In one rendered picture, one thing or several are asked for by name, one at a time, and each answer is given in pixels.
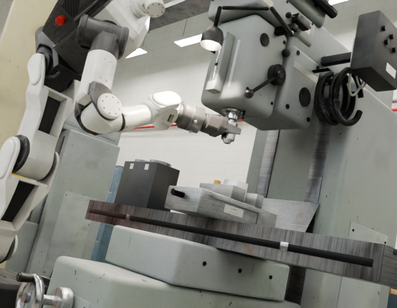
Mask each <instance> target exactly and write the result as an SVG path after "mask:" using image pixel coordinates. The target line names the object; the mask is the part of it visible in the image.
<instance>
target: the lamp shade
mask: <svg viewBox="0 0 397 308"><path fill-rule="evenodd" d="M223 42H224V37H223V31H222V30H221V29H220V28H218V27H216V26H210V27H207V28H206V29H205V30H204V32H203V33H202V35H201V39H200V43H199V44H200V45H201V46H202V47H203V48H205V49H207V50H211V51H219V50H221V49H222V46H223Z"/></svg>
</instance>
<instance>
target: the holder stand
mask: <svg viewBox="0 0 397 308"><path fill-rule="evenodd" d="M179 173H180V170H177V169H175V168H173V167H171V164H169V163H166V162H164V161H159V160H155V159H150V160H149V161H146V160H142V159H135V161H125V163H124V168H123V170H122V175H121V179H120V182H119V186H118V189H117V193H116V198H115V201H114V204H122V205H129V206H134V207H142V208H150V209H154V210H162V211H171V210H170V209H167V208H165V202H166V197H167V194H168V189H169V186H177V181H178V178H179Z"/></svg>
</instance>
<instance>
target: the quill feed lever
mask: <svg viewBox="0 0 397 308"><path fill-rule="evenodd" d="M267 76H268V80H266V81H265V82H263V83H262V84H260V85H258V86H257V87H255V88H254V89H252V90H251V89H247V90H246V91H245V93H244V95H245V97H246V98H252V97H253V95H254V93H255V92H256V91H258V90H259V89H261V88H262V87H264V86H266V85H267V84H268V83H271V84H272V85H274V86H277V85H282V84H283V83H284V82H285V79H286V71H285V69H284V67H283V66H282V65H280V64H276V65H271V66H270V67H269V70H268V73H267Z"/></svg>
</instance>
